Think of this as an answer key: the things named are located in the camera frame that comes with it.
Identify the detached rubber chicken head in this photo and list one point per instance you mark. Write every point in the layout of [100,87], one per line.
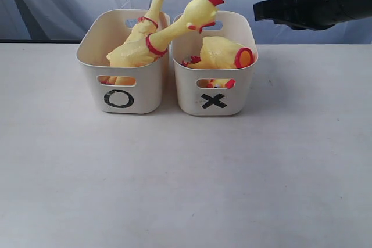
[220,83]

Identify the headless rubber chicken body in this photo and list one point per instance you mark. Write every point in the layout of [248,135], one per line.
[221,53]

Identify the whole rubber chicken front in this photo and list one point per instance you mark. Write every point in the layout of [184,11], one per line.
[197,15]

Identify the cream bin with cross mark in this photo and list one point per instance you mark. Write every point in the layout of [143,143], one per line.
[193,96]

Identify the cream bin with circle mark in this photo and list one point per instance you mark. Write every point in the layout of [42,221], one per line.
[107,32]

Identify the blue grey backdrop curtain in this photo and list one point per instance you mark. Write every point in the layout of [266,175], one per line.
[261,33]

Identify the whole rubber chicken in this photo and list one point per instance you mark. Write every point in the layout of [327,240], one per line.
[145,24]
[197,15]

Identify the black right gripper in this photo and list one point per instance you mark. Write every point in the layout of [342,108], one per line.
[312,14]

